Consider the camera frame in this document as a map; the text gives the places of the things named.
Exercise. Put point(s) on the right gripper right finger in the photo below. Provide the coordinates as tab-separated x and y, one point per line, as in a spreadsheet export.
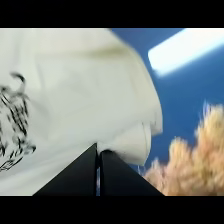
120	176

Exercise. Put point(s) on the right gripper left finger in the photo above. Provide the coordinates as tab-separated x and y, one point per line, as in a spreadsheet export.
80	176

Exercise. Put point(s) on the white T-shirt with black print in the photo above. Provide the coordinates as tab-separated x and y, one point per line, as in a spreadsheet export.
83	100

